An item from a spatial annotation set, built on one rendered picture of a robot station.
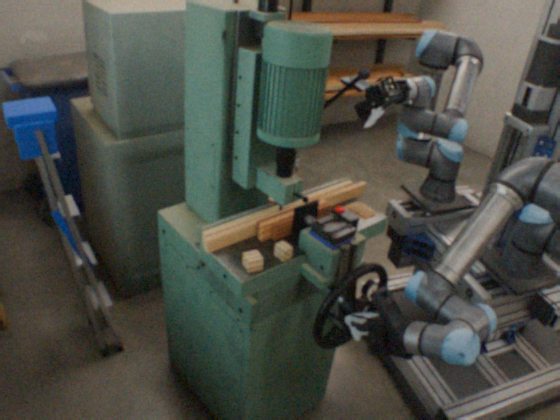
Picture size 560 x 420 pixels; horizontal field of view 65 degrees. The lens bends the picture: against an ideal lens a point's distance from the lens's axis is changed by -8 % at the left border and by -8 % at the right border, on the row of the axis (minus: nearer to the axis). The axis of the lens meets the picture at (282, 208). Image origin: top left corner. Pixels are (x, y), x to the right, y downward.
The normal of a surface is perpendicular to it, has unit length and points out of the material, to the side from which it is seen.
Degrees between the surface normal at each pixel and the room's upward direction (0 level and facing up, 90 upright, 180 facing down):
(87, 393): 1
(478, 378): 0
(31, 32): 90
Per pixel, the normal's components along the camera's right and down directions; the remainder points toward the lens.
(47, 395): 0.10, -0.84
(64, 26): 0.57, 0.47
